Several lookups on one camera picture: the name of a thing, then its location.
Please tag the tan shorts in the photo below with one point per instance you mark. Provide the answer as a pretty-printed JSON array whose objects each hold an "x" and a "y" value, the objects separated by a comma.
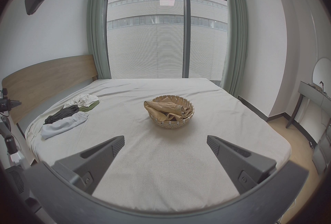
[{"x": 160, "y": 109}]

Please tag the grey low cabinet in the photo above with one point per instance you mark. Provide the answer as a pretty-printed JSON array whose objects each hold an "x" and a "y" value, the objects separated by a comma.
[{"x": 323, "y": 150}]

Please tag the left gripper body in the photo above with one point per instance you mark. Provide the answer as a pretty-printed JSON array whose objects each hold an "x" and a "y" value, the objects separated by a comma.
[{"x": 5, "y": 105}]

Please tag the grey dressing table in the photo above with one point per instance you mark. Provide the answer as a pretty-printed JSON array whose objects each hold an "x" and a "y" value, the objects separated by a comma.
[{"x": 310, "y": 91}]

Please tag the black garment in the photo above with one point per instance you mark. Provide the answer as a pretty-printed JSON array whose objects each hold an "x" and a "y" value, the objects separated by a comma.
[{"x": 62, "y": 114}]

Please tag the green garment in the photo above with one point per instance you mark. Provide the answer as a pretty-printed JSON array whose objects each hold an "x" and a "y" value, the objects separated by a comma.
[{"x": 90, "y": 108}]

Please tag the grey-green curtain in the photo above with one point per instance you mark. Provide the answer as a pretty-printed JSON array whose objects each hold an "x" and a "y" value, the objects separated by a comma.
[
  {"x": 235, "y": 36},
  {"x": 99, "y": 24}
]

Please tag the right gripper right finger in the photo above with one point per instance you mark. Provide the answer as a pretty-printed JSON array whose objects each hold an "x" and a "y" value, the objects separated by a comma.
[{"x": 243, "y": 167}]

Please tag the window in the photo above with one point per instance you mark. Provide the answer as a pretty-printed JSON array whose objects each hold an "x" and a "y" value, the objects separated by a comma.
[{"x": 144, "y": 49}]

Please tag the pale blue garment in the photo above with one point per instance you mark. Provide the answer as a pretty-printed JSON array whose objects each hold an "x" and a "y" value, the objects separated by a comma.
[{"x": 62, "y": 127}]

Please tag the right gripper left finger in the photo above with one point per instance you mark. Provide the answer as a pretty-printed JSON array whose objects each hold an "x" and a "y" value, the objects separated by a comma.
[{"x": 86, "y": 168}]

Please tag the round woven basket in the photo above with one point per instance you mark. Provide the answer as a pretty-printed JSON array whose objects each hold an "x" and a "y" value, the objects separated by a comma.
[{"x": 168, "y": 125}]

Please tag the white garment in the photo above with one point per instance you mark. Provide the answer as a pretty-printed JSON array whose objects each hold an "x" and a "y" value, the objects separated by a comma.
[{"x": 82, "y": 100}]

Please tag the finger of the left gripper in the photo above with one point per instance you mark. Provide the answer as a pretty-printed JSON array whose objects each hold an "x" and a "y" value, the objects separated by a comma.
[{"x": 15, "y": 104}]

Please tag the bed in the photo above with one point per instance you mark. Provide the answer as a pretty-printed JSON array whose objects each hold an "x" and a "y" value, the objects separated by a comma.
[{"x": 165, "y": 166}]

